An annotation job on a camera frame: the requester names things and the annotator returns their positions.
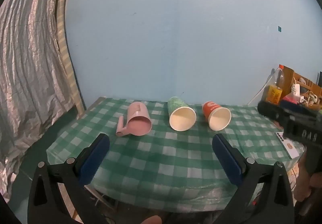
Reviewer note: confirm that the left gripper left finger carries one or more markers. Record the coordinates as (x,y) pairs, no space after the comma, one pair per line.
(46,204)

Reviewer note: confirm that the left hand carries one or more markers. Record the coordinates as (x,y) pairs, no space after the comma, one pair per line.
(152,220)

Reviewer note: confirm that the green paper cup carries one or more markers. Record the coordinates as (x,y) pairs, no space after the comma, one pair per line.
(181,116)

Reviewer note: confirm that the striped beige curtain edge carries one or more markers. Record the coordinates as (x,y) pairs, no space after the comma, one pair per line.
(65,56)

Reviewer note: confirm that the orange juice bottle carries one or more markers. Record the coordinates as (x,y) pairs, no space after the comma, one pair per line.
(275,89)

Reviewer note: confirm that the white smartphone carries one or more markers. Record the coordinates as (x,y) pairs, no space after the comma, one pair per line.
(288,145)

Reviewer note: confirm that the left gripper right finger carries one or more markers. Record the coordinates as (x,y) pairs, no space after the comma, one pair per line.
(263,192)

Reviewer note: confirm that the pink plastic mug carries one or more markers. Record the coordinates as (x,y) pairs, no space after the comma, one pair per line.
(138,121)

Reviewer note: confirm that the right hand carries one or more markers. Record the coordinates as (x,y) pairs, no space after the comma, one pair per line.
(305,182)

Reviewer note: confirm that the green checkered tablecloth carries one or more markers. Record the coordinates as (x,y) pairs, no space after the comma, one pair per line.
(165,169)

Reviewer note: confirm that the wooden desk organizer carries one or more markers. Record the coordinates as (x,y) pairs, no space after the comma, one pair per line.
(308,89)

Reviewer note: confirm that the silver foil curtain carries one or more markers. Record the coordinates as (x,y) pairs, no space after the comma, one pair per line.
(34,86)

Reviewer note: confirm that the orange paper cup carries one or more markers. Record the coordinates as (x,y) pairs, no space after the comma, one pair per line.
(218,117)

